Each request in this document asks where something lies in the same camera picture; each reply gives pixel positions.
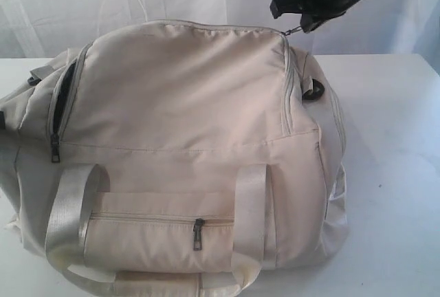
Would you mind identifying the cream fabric duffel bag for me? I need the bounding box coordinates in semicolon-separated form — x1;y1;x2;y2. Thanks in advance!
1;21;348;296

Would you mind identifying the white backdrop curtain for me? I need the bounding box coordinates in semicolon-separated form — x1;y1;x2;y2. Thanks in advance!
1;0;439;60

